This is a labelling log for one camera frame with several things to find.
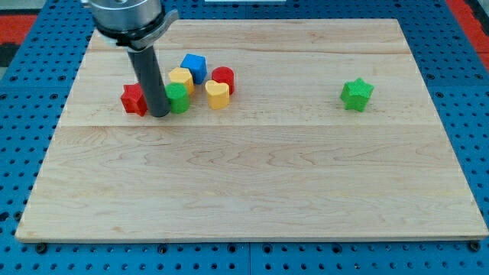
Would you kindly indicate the green star block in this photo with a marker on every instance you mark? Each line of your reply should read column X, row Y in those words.
column 356, row 94

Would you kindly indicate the yellow heart block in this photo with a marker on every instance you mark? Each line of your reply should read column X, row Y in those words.
column 218, row 94

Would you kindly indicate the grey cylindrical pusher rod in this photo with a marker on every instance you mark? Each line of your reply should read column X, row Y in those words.
column 147, row 71

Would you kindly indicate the red cylinder block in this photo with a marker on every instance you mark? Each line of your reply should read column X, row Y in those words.
column 224, row 74

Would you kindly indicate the yellow pentagon block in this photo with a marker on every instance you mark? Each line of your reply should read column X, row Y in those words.
column 183, row 76

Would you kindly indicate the red star block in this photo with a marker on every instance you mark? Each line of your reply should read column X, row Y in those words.
column 133, row 99

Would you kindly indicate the green cylinder block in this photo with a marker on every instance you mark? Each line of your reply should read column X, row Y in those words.
column 178, row 97

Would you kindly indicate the wooden board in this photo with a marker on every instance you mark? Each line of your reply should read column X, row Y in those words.
column 284, row 161

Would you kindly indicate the blue cube block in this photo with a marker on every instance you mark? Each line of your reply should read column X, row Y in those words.
column 196, row 64

